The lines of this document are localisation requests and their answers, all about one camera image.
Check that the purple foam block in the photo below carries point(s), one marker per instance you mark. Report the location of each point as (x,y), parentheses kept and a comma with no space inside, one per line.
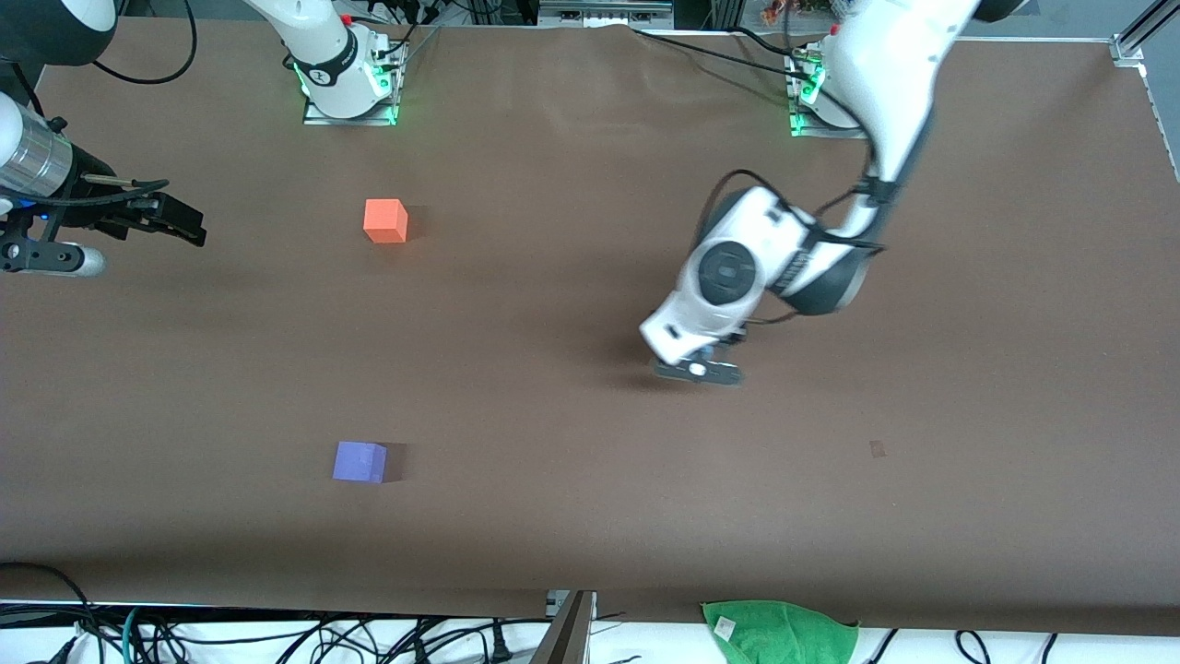
(359,462)

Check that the aluminium frame bracket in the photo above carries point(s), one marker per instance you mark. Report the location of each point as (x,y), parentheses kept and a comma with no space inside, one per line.
(1126,48)

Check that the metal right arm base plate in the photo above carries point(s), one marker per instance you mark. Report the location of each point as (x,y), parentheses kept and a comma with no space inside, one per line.
(318,118)

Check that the green cloth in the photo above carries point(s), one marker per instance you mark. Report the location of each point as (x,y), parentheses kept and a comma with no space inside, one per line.
(784,634)

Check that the aluminium extrusion bar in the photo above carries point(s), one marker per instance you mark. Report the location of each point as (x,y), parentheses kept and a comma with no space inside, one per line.
(604,14)

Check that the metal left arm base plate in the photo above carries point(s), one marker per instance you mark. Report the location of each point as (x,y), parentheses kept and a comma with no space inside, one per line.
(798,129)

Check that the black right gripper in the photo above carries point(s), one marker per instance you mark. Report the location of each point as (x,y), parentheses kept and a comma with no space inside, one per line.
(100,198)

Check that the black power plug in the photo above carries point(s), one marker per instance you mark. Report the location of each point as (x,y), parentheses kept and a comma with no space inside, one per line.
(500,650)

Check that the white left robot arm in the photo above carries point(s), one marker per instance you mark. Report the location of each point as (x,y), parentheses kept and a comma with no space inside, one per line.
(885,74)

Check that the metal post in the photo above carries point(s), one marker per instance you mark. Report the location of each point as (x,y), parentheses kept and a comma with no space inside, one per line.
(567,636)

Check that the orange foam block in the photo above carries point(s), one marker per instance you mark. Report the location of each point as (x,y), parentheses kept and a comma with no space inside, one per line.
(385,221)

